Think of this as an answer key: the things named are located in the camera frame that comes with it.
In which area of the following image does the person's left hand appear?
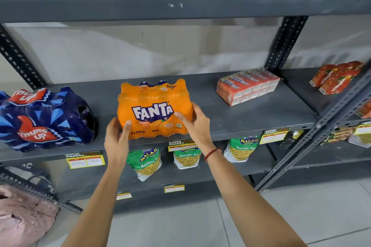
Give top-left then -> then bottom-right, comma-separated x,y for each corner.
104,117 -> 132,167

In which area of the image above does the person's right hand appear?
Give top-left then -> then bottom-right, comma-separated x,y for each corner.
174,102 -> 215,155

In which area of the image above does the orange soda bottle pack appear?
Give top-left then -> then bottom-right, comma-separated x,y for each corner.
117,79 -> 194,140

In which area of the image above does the person's left forearm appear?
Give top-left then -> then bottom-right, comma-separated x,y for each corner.
62,162 -> 128,247

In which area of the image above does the person's right forearm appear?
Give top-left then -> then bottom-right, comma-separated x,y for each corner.
203,147 -> 308,247

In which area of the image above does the green snack packet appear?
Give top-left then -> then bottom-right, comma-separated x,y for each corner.
127,147 -> 162,182
173,145 -> 202,170
223,136 -> 260,163

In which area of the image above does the red and white box multipack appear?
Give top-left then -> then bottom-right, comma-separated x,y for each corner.
216,68 -> 281,107

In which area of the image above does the blue cola bottle pack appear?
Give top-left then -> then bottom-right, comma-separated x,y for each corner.
0,86 -> 96,152

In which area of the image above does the grey bag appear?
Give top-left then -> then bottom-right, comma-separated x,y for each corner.
4,163 -> 56,196

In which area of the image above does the dark packet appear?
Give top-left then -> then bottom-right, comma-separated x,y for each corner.
279,130 -> 304,145

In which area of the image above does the grey metal shelf rack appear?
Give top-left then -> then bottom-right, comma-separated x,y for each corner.
0,0 -> 371,215
254,62 -> 371,192

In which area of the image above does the pink bag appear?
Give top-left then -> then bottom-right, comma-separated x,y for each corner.
0,185 -> 60,247

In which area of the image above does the red juice carton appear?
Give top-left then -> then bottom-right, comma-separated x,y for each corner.
336,61 -> 364,72
318,69 -> 362,95
355,102 -> 371,119
309,64 -> 337,88

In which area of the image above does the green and yellow packet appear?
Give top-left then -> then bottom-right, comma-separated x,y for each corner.
320,126 -> 355,146

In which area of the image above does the white packet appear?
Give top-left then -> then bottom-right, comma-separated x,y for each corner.
347,133 -> 371,149

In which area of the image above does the red thread bracelet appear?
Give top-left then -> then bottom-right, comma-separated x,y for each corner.
204,148 -> 222,163

